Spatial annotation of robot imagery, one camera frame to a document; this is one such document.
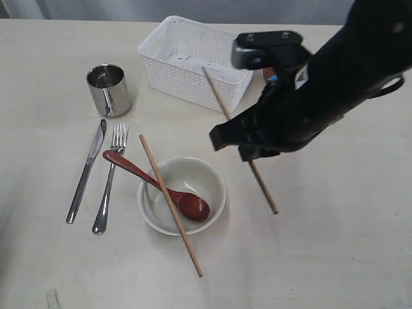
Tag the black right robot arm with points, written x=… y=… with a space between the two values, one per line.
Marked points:
x=365 y=59

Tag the silver metal fork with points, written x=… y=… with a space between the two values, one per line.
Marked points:
x=118 y=145

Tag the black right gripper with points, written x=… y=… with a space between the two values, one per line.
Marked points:
x=289 y=114

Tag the shiny steel cup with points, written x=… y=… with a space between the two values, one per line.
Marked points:
x=108 y=88

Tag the speckled ceramic bowl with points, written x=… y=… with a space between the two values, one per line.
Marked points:
x=196 y=189

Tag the silver table knife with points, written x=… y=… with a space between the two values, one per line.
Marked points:
x=93 y=152

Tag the brown wooden plate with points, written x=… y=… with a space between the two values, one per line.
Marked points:
x=268 y=72

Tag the white perforated plastic basket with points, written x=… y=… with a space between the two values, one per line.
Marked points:
x=187 y=59

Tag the dark wooden spoon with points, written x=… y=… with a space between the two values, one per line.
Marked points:
x=190 y=205

